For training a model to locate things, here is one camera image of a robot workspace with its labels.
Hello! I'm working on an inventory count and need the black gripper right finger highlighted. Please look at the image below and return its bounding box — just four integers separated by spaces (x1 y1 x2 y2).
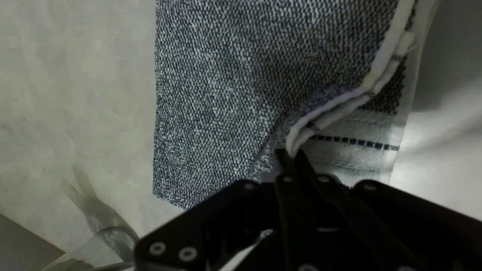
296 151 422 271

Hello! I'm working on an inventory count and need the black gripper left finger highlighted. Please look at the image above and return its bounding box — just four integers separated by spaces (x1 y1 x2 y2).
276 149 320 271

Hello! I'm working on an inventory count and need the grey blue towel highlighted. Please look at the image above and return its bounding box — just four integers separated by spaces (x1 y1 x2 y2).
153 0 440 208

